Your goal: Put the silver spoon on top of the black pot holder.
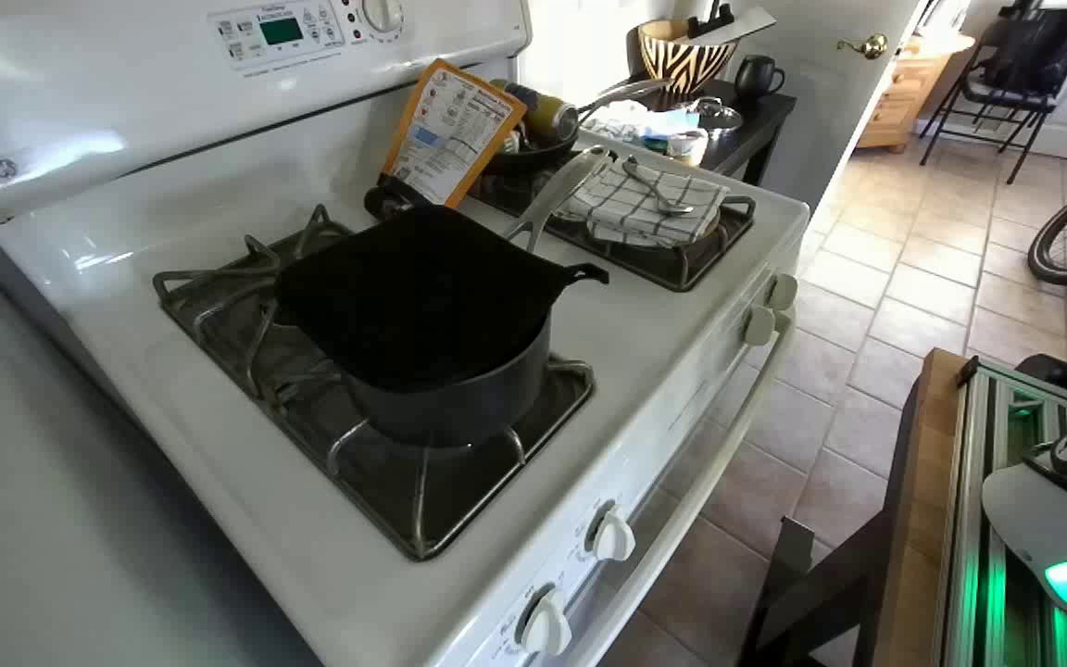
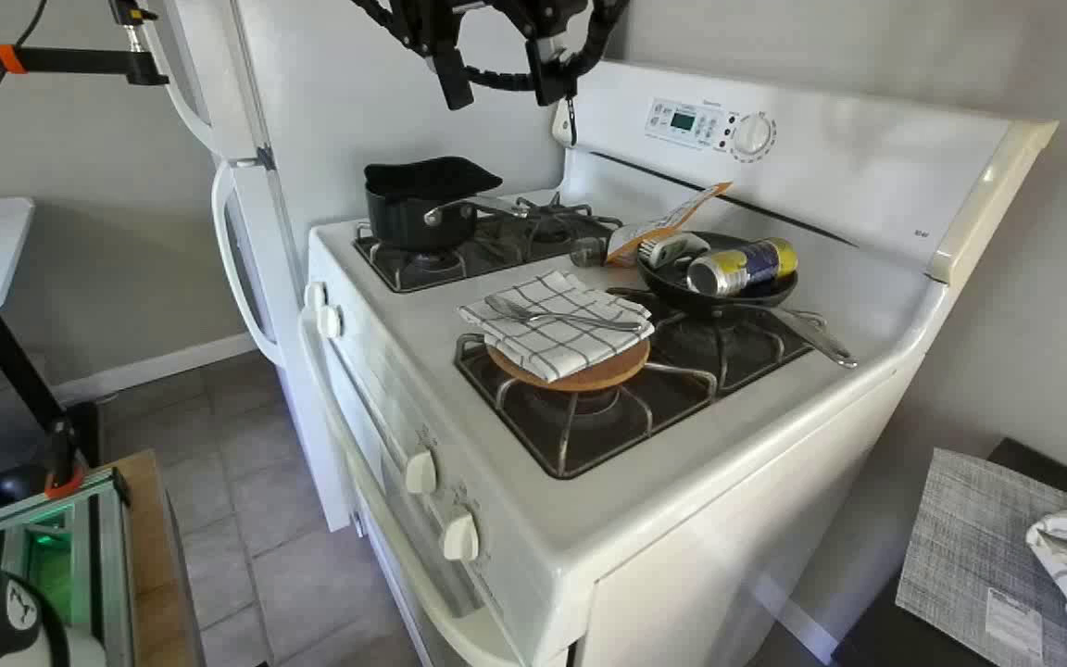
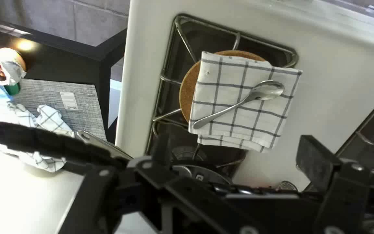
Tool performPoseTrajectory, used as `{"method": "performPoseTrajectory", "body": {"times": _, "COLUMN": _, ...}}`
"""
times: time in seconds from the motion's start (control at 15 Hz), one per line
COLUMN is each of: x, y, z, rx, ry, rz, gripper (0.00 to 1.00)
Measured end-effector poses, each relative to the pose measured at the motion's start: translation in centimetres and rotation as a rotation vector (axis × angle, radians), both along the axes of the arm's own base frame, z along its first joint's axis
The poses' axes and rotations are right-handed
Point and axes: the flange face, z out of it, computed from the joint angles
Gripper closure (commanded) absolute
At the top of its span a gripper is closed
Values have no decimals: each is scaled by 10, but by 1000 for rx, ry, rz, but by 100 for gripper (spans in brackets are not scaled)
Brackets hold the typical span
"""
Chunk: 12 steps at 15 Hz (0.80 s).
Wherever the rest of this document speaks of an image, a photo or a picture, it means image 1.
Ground silver spoon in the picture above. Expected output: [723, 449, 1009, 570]
[623, 161, 697, 218]

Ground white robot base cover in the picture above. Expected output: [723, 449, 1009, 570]
[980, 403, 1067, 639]

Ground dark grey cooking pot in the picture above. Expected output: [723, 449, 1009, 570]
[345, 331, 549, 445]

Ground black pot holder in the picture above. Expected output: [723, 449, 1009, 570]
[280, 205, 608, 392]

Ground white gas stove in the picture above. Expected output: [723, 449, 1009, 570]
[0, 0, 807, 667]

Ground right burner grate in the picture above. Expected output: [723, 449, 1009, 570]
[471, 136, 761, 296]

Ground burner grate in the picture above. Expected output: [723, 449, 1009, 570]
[152, 207, 592, 560]
[471, 136, 761, 296]

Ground white checkered dish towel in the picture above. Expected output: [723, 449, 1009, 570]
[557, 152, 728, 247]

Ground silver tongs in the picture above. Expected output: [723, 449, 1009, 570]
[503, 150, 608, 247]

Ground black frying pan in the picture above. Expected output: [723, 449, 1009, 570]
[483, 73, 665, 178]

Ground white stove knob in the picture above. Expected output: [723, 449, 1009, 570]
[767, 273, 798, 310]
[585, 504, 638, 562]
[741, 309, 777, 344]
[514, 585, 571, 655]

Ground orange bordered laminated card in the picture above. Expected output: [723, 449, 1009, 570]
[381, 61, 527, 207]

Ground white stove knob far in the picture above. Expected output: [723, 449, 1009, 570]
[767, 273, 798, 310]

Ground white stove knob front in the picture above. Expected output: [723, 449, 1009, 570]
[514, 585, 571, 655]

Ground black side table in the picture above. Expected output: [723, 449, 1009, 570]
[583, 82, 798, 184]

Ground left burner grate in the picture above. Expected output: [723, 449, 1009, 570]
[152, 207, 592, 560]

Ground zebra pattern bowl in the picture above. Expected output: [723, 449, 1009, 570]
[633, 19, 738, 94]

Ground black mug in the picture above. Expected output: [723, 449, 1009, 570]
[734, 56, 786, 104]

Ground wooden cabinet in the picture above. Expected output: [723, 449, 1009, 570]
[859, 35, 971, 150]

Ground brass door knob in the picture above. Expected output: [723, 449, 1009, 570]
[837, 35, 890, 61]

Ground wooden table edge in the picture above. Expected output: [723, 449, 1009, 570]
[870, 350, 965, 667]

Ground black folding chair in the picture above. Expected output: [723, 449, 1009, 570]
[924, 0, 1067, 178]

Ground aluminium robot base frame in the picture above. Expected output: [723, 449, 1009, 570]
[945, 359, 1067, 667]

